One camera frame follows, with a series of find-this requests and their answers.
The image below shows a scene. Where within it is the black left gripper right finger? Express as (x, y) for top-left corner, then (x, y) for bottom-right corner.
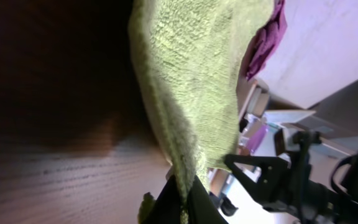
(187, 176), (227, 224)

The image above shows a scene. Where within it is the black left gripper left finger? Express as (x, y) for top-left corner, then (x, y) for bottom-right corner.
(141, 175), (185, 224)

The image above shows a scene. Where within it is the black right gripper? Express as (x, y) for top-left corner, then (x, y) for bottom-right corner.
(224, 130), (353, 223)

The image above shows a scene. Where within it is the light green cloth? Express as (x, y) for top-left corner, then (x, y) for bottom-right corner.
(128, 0), (276, 223)

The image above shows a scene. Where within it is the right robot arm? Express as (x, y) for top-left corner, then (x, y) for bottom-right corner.
(224, 129), (358, 224)

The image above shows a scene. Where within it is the crumpled purple cloth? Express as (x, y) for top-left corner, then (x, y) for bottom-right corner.
(245, 0), (288, 80)

